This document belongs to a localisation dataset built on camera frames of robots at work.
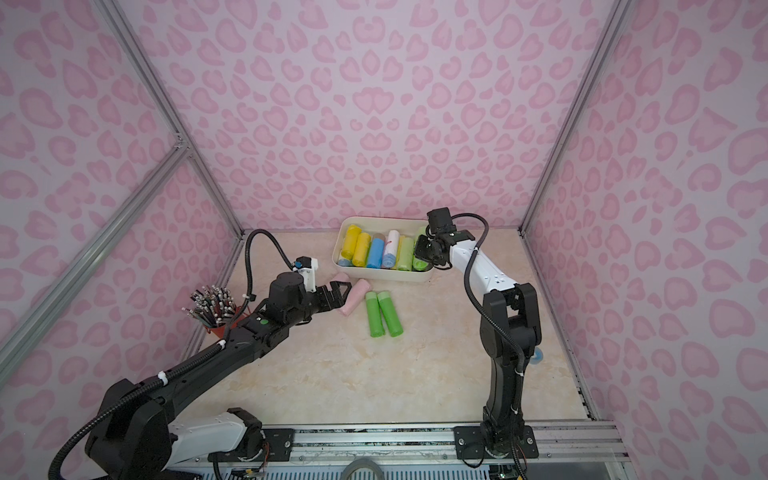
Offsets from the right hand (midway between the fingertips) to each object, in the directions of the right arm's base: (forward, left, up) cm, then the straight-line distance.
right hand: (415, 249), depth 95 cm
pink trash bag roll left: (-3, +25, -11) cm, 27 cm away
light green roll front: (+4, +3, -7) cm, 9 cm away
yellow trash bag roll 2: (+6, +18, -7) cm, 20 cm away
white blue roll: (+1, +24, -8) cm, 26 cm away
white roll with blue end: (+5, +8, -7) cm, 12 cm away
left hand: (-18, +18, +4) cm, 26 cm away
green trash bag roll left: (-18, +12, -11) cm, 25 cm away
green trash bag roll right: (-16, +8, -12) cm, 22 cm away
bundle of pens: (-23, +54, +4) cm, 59 cm away
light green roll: (-5, -1, -1) cm, 5 cm away
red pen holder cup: (-31, +39, +15) cm, 52 cm away
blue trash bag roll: (+4, +13, -7) cm, 15 cm away
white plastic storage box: (+20, +16, -10) cm, 27 cm away
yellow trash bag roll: (+11, +23, -8) cm, 27 cm away
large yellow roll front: (+4, +5, -6) cm, 9 cm away
